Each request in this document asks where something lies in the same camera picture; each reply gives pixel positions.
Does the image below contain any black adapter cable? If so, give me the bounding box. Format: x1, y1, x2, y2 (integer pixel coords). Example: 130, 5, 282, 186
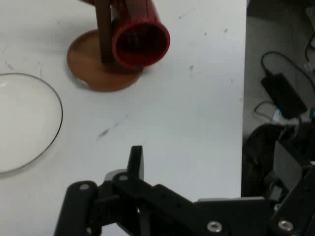
260, 51, 315, 92

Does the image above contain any brown wooden mug tree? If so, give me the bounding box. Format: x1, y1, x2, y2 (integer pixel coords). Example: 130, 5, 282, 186
66, 0, 145, 92

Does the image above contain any black power adapter brick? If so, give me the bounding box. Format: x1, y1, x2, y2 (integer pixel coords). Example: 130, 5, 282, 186
260, 73, 308, 118

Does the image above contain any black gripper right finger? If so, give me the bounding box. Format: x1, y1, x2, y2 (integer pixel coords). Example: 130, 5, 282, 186
268, 164, 315, 236

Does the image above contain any red ceramic mug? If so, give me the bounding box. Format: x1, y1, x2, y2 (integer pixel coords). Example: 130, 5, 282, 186
110, 0, 171, 69

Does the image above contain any black bag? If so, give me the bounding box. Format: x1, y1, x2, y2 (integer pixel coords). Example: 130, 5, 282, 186
242, 124, 296, 197

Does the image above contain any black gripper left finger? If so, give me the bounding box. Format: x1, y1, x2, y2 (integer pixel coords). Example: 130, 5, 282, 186
54, 146, 229, 236

